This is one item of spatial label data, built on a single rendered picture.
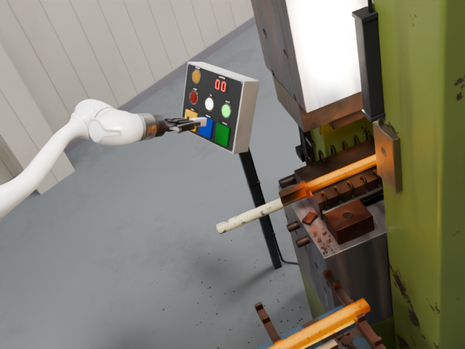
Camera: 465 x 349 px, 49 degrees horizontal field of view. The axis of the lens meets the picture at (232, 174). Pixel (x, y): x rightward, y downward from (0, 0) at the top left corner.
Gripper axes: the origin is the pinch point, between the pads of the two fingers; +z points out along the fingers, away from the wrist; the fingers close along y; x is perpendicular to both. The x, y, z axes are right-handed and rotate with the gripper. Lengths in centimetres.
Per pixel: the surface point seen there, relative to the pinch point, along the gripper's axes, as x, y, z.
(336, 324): -26, 84, -18
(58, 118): -66, -226, 52
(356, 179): -3, 57, 20
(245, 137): -5.1, 7.0, 18.3
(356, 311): -23, 86, -14
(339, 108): 21, 58, 0
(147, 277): -111, -64, 32
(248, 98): 10.0, 7.1, 16.5
